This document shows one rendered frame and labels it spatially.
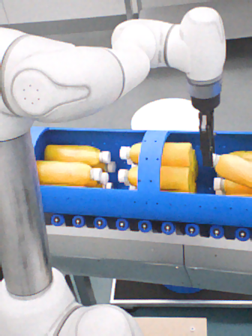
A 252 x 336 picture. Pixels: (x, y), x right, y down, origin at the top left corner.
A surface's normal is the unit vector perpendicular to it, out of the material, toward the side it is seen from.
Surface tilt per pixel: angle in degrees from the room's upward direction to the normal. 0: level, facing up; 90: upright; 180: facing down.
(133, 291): 0
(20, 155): 87
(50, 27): 76
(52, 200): 88
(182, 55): 87
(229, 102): 0
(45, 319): 67
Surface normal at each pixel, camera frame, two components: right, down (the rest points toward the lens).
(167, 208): -0.22, 0.65
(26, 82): -0.32, 0.37
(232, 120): -0.14, -0.76
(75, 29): -0.12, 0.45
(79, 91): 0.72, 0.22
